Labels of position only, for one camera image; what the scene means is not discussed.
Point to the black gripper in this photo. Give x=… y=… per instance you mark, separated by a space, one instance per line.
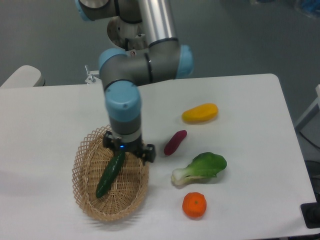
x=146 y=152

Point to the green cucumber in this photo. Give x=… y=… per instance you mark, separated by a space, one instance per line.
x=109 y=174

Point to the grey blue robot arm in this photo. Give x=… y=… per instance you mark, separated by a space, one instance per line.
x=122 y=72

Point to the woven wicker basket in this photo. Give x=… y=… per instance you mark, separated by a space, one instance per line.
x=127 y=191

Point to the purple sweet potato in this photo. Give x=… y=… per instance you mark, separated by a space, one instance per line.
x=175 y=141

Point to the green bok choy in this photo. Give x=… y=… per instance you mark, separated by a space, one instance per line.
x=206 y=165

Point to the yellow mango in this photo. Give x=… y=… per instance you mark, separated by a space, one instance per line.
x=201 y=113

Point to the orange tangerine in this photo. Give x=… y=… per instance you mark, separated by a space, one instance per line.
x=194 y=205

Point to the white chair armrest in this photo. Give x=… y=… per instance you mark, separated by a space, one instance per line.
x=25 y=76

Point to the black device at table edge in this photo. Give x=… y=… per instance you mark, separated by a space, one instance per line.
x=311 y=214

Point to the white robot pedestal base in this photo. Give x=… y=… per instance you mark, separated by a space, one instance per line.
x=129 y=37

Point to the white furniture frame right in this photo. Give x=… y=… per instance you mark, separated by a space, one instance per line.
x=309 y=113

